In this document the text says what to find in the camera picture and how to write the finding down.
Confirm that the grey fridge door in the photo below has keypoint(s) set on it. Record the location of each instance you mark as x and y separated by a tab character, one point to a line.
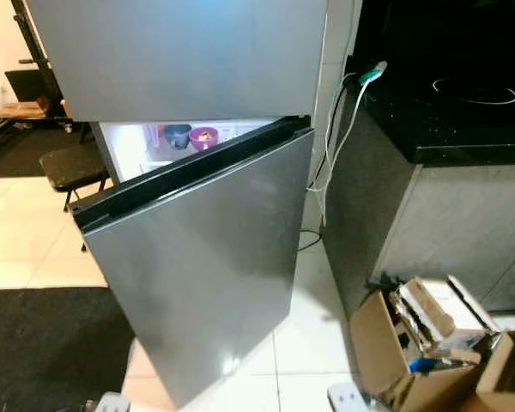
197	266

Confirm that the black folding chair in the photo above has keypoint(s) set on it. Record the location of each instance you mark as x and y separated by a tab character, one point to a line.
64	167

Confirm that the flat wooden box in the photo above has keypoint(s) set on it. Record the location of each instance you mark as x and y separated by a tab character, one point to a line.
21	110

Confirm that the black flat monitor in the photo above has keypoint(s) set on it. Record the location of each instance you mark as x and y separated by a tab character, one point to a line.
26	86

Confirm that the black floor mat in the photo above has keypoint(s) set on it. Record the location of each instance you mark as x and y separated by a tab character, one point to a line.
51	352

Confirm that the black wheeled rack stand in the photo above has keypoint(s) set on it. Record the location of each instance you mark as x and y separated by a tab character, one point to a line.
33	43

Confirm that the blue bowl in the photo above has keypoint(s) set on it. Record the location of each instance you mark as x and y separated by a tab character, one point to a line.
177	139

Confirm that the purple bowl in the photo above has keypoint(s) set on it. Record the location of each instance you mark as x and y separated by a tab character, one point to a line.
204	142

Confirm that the grey kitchen counter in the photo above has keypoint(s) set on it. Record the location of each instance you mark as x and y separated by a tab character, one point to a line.
369	215

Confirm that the small cardboard box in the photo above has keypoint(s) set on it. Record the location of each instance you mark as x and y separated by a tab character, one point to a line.
373	343

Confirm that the stack of flat packages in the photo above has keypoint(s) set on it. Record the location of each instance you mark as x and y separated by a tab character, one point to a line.
429	305

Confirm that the small blue item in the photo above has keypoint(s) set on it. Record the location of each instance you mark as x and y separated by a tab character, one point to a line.
422	366

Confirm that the large cardboard box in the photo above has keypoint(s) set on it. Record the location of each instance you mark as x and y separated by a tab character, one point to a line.
506	378

